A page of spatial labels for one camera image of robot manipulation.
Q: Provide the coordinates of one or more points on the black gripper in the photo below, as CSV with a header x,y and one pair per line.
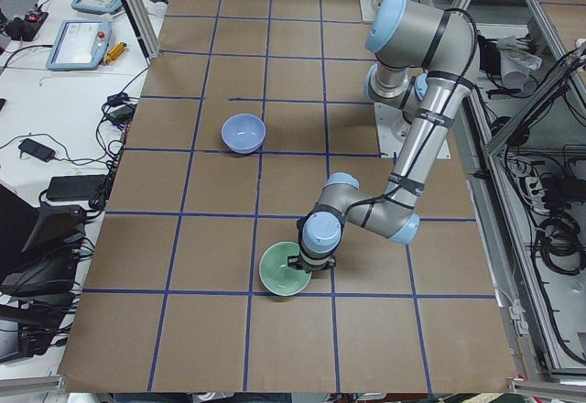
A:
x,y
313,268

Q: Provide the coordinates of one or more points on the green bowl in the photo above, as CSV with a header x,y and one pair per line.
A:
x,y
275,273

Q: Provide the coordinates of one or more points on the blue bowl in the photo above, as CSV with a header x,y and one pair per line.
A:
x,y
243,133

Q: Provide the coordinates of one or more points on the brown paper table mat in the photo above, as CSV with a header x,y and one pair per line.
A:
x,y
173,300

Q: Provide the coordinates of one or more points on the black smartphone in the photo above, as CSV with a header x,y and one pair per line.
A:
x,y
36,150

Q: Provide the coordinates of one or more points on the near teach pendant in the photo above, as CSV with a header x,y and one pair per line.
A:
x,y
80,45

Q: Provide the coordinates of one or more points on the aluminium frame post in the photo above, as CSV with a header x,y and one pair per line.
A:
x,y
140,23

